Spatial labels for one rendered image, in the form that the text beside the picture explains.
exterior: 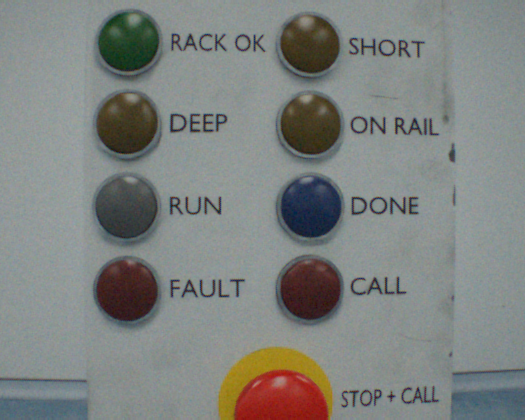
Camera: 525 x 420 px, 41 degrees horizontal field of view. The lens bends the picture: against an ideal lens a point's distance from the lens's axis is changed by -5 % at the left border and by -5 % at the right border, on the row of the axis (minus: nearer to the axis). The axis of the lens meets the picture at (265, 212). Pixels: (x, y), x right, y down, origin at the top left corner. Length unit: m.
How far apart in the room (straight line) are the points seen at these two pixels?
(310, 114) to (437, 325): 0.11
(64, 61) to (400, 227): 3.74
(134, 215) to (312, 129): 0.08
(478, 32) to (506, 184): 0.87
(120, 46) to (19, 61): 3.77
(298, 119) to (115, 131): 0.08
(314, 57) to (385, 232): 0.08
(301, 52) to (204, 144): 0.06
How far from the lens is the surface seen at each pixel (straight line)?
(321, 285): 0.32
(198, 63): 0.33
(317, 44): 0.33
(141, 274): 0.32
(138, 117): 0.32
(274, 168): 0.32
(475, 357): 4.24
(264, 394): 0.30
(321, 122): 0.32
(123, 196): 0.31
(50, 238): 3.97
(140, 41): 0.32
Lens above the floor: 1.05
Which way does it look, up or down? 1 degrees down
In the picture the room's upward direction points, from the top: straight up
